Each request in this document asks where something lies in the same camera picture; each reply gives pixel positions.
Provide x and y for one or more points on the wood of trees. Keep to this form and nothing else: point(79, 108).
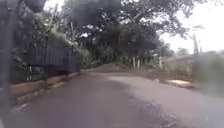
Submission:
point(133, 33)

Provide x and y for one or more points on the dark asphalt road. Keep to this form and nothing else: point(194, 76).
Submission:
point(100, 103)

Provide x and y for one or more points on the dark metal fence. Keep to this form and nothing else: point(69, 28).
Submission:
point(53, 56)

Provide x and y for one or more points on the dirt and grass verge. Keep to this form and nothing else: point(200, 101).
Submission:
point(176, 78)

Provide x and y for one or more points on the overgrown bushes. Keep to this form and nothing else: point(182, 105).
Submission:
point(36, 30)

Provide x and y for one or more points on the thin pole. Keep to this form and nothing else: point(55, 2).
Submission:
point(195, 45)

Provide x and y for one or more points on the dark pole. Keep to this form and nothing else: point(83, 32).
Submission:
point(8, 50)

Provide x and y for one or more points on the low brick wall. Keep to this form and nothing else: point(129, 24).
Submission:
point(33, 86)

